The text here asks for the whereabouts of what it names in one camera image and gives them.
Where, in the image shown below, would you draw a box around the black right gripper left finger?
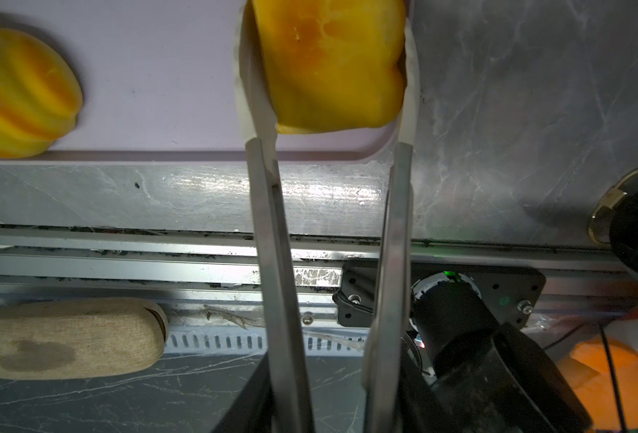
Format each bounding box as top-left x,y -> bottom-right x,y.
212,354 -> 274,433

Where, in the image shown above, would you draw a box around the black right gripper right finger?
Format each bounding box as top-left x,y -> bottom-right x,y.
397,351 -> 449,432

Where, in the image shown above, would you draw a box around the white handled tongs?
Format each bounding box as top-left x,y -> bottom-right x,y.
233,3 -> 420,432

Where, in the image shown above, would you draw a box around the square toast slice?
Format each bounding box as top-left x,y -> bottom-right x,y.
252,1 -> 406,135

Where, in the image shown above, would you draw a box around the small ridged shell bread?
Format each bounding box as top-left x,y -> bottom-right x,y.
0,28 -> 84,159

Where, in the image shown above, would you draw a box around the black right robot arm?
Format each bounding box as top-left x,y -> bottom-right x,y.
217,263 -> 591,432

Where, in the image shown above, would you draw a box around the brown stone-like sponge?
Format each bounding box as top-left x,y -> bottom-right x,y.
0,298 -> 169,381

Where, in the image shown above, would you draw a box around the lilac silicone mat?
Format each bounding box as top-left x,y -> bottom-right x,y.
0,1 -> 420,165

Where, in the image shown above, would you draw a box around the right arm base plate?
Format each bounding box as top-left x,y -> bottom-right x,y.
333,261 -> 546,328

